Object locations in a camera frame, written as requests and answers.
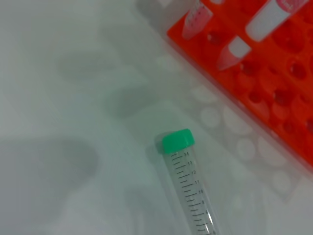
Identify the orange plastic test tube rack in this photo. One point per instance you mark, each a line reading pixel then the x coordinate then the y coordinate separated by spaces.
pixel 269 73

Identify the clear test tube green cap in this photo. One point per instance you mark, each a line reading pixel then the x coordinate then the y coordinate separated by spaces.
pixel 236 49
pixel 178 140
pixel 195 19

